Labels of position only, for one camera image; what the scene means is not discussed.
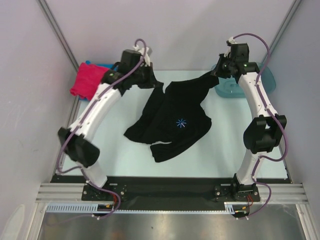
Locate right white cable duct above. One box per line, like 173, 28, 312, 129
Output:
224, 201, 253, 214

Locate left aluminium corner post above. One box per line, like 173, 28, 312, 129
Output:
36, 0, 79, 71

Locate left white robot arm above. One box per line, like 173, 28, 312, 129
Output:
57, 46, 160, 200

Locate aluminium corner post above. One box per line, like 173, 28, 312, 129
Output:
36, 0, 79, 71
258, 0, 303, 54

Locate blue folded t shirt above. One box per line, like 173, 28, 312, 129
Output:
79, 60, 116, 103

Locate black t shirt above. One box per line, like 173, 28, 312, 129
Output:
124, 72, 219, 163

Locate pink folded t shirt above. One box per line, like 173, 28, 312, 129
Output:
69, 62, 108, 102

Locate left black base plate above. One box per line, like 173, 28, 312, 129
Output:
81, 183, 127, 202

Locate teal plastic bin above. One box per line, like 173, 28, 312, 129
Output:
214, 66, 276, 99

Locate right aluminium corner post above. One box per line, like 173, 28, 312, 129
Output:
258, 0, 303, 54

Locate white cable duct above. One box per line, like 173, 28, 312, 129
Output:
46, 203, 114, 213
224, 201, 253, 214

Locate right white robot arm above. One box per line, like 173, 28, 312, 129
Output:
213, 40, 287, 201

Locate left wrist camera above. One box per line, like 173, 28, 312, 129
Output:
133, 45, 152, 67

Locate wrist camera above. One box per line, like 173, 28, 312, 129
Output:
133, 45, 152, 67
225, 36, 238, 56

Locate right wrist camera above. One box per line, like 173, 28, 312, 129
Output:
225, 36, 238, 56

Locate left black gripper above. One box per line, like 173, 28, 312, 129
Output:
130, 62, 159, 89

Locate left white cable duct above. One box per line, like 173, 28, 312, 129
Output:
46, 203, 114, 213

